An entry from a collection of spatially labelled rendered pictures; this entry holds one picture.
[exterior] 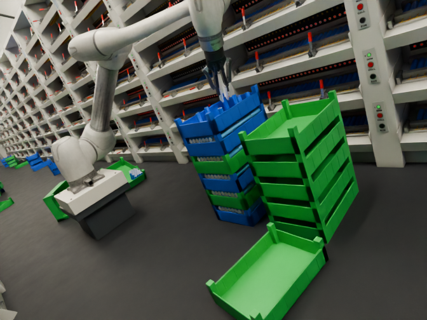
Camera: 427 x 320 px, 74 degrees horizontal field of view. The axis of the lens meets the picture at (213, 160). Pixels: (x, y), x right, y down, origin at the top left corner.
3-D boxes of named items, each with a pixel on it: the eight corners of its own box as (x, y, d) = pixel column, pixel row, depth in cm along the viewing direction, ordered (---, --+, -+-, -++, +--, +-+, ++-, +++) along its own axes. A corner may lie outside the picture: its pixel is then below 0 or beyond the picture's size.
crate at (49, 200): (58, 222, 201) (68, 218, 201) (42, 199, 195) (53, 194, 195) (72, 203, 230) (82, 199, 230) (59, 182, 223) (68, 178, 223)
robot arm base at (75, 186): (75, 195, 143) (70, 186, 141) (67, 190, 161) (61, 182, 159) (108, 177, 153) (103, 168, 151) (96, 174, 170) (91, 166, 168)
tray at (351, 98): (366, 107, 109) (356, 77, 102) (246, 122, 153) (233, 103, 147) (379, 76, 118) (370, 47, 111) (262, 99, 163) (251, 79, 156)
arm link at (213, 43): (225, 31, 101) (229, 47, 105) (215, 25, 107) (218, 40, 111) (203, 40, 99) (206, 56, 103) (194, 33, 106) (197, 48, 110)
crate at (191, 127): (216, 134, 97) (208, 113, 95) (182, 138, 112) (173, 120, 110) (263, 103, 115) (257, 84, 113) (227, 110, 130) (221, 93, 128)
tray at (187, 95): (222, 92, 154) (212, 77, 149) (162, 107, 199) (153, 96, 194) (239, 70, 163) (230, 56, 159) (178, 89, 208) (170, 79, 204)
